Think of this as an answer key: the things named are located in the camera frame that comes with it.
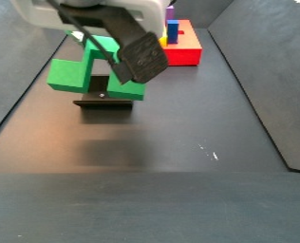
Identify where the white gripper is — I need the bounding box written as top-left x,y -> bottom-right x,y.
11,0 -> 170,39

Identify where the green U-shaped block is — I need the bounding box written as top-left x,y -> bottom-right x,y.
47,41 -> 146,101

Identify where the black angle fixture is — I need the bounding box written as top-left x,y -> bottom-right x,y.
73,76 -> 134,108

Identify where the red base board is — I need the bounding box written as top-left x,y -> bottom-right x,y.
162,19 -> 202,66

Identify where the yellow long block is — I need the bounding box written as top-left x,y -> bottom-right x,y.
160,27 -> 168,47

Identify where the purple block right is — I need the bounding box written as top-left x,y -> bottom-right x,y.
165,6 -> 174,20

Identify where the blue block right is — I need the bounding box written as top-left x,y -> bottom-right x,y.
166,20 -> 180,44

